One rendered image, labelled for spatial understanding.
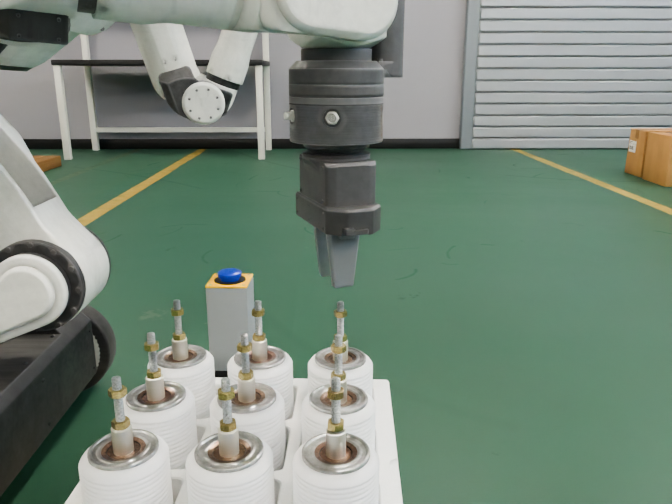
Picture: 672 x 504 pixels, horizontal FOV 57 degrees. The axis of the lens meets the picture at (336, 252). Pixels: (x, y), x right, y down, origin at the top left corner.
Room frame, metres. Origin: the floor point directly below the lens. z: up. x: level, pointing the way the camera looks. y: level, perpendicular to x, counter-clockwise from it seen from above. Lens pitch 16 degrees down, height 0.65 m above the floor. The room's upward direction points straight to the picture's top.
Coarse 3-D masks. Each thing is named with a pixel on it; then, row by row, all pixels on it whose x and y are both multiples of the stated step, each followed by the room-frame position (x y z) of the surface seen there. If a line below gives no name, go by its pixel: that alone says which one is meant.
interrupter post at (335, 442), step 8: (328, 432) 0.59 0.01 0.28; (344, 432) 0.59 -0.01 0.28; (328, 440) 0.59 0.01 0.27; (336, 440) 0.58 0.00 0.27; (344, 440) 0.59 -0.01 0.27; (328, 448) 0.59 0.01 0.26; (336, 448) 0.58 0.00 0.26; (344, 448) 0.59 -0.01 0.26; (328, 456) 0.59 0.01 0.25; (336, 456) 0.58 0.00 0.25; (344, 456) 0.59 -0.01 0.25
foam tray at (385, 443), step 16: (304, 384) 0.89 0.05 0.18; (384, 384) 0.89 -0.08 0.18; (384, 400) 0.84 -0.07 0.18; (384, 416) 0.79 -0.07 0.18; (208, 432) 0.75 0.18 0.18; (288, 432) 0.76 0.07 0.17; (384, 432) 0.75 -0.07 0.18; (288, 448) 0.71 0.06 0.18; (384, 448) 0.71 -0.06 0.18; (288, 464) 0.68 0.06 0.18; (384, 464) 0.68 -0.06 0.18; (176, 480) 0.65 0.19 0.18; (288, 480) 0.65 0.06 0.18; (384, 480) 0.65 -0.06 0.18; (80, 496) 0.62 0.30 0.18; (176, 496) 0.65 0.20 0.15; (288, 496) 0.62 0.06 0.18; (384, 496) 0.62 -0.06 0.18; (400, 496) 0.62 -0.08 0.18
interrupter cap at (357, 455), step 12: (312, 444) 0.61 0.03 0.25; (324, 444) 0.61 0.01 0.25; (348, 444) 0.61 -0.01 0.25; (360, 444) 0.61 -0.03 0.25; (312, 456) 0.59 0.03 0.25; (324, 456) 0.59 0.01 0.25; (348, 456) 0.59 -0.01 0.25; (360, 456) 0.59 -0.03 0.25; (312, 468) 0.57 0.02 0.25; (324, 468) 0.56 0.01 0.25; (336, 468) 0.57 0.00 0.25; (348, 468) 0.56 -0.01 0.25; (360, 468) 0.57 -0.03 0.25
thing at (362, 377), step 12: (312, 360) 0.83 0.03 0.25; (312, 372) 0.81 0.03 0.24; (324, 372) 0.79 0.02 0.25; (348, 372) 0.79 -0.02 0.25; (360, 372) 0.80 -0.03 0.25; (372, 372) 0.83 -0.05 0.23; (312, 384) 0.81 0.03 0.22; (324, 384) 0.79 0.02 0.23; (360, 384) 0.79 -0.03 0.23; (372, 384) 0.83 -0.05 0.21
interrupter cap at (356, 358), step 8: (320, 352) 0.85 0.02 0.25; (328, 352) 0.85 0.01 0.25; (352, 352) 0.85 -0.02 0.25; (360, 352) 0.85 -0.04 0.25; (320, 360) 0.82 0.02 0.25; (328, 360) 0.82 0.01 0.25; (352, 360) 0.82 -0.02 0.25; (360, 360) 0.82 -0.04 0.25; (328, 368) 0.80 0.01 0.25; (344, 368) 0.79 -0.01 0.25; (352, 368) 0.80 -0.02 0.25
